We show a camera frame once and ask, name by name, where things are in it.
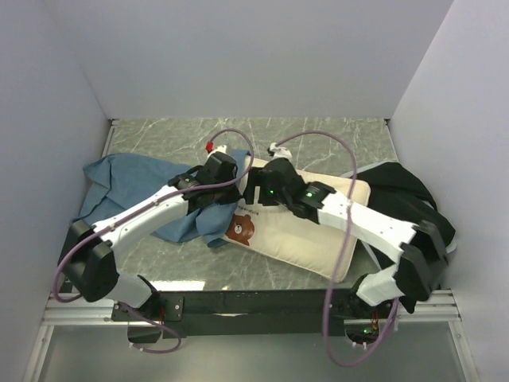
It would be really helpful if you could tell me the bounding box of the cream pillow with bear print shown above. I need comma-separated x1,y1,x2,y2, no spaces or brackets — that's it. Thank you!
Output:
222,170,371,283

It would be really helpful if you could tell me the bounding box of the blue fabric pillowcase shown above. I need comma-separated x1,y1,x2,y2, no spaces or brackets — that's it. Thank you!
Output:
76,153,237,248

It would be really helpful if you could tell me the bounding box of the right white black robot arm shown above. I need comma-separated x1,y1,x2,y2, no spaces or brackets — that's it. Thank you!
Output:
240,158,448,318

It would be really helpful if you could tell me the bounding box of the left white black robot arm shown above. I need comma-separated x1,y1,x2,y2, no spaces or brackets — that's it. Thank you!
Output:
57,151,240,320

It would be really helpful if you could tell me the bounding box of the black garment pile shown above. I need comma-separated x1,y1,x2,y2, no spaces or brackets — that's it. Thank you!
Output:
357,162,456,314

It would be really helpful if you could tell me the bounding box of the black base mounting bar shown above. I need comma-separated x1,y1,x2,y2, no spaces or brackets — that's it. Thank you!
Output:
111,276,383,345

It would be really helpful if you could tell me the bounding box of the white laundry basket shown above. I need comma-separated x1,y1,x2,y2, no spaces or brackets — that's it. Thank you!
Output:
356,161,457,255

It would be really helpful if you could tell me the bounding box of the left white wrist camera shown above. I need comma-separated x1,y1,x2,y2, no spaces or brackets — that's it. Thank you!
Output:
205,141,230,158

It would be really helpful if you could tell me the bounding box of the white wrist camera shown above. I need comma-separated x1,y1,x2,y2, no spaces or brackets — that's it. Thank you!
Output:
267,142,293,161
205,141,230,158

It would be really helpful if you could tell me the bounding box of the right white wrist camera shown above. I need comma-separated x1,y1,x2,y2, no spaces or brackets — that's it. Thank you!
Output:
267,142,293,161

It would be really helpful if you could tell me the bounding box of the aluminium frame rail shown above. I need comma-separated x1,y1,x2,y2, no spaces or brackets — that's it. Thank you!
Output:
38,290,120,327

